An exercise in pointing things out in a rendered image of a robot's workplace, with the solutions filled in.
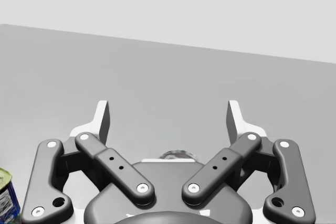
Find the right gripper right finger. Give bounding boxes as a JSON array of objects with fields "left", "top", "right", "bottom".
[{"left": 182, "top": 100, "right": 316, "bottom": 224}]

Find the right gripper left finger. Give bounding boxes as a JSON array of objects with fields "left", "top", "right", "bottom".
[{"left": 20, "top": 100, "right": 155, "bottom": 224}]

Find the green and blue rectangular can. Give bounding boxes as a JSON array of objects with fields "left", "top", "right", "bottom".
[{"left": 0, "top": 167, "right": 22, "bottom": 224}]

